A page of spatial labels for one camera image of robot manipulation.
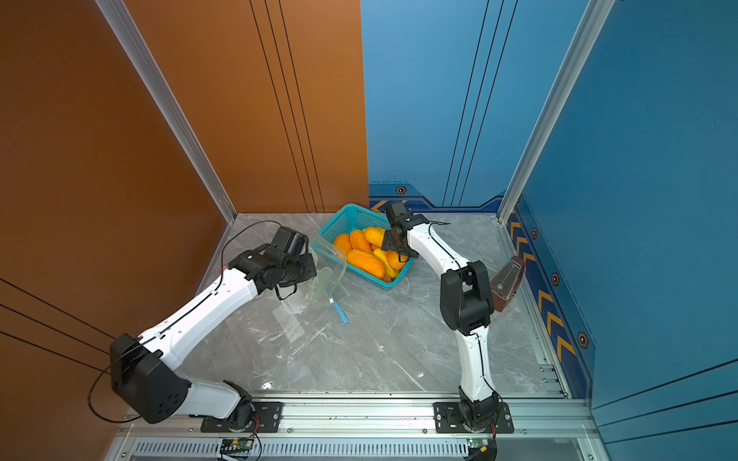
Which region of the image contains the clear green-zip bag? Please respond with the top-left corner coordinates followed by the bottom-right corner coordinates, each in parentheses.
top-left (295, 235), bottom-right (348, 310)

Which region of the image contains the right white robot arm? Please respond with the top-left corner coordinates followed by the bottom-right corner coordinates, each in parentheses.
top-left (382, 216), bottom-right (502, 432)

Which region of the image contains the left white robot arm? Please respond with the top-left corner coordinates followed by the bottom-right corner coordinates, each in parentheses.
top-left (110, 245), bottom-right (316, 431)

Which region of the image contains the yellow top mango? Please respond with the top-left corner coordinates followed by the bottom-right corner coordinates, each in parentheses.
top-left (362, 227), bottom-right (386, 248)

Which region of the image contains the slim yellow mango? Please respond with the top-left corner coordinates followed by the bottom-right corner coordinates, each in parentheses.
top-left (373, 248), bottom-right (398, 282)

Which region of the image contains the clear blue-zip bag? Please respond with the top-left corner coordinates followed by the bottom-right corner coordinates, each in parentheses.
top-left (272, 288), bottom-right (349, 359)

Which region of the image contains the teal plastic basket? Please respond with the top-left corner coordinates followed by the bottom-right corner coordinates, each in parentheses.
top-left (318, 204), bottom-right (413, 290)

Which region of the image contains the dark red metronome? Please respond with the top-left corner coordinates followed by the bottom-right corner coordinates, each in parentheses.
top-left (489, 255), bottom-right (526, 312)

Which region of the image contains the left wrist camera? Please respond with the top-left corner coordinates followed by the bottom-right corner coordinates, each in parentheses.
top-left (270, 226), bottom-right (309, 259)

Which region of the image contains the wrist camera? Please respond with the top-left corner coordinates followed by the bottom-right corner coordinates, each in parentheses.
top-left (270, 226), bottom-right (309, 259)
top-left (384, 201), bottom-right (413, 232)

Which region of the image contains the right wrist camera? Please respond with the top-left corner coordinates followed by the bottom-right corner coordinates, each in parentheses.
top-left (384, 201), bottom-right (413, 232)

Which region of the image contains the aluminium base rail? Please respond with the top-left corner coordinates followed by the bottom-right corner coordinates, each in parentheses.
top-left (106, 393), bottom-right (608, 460)

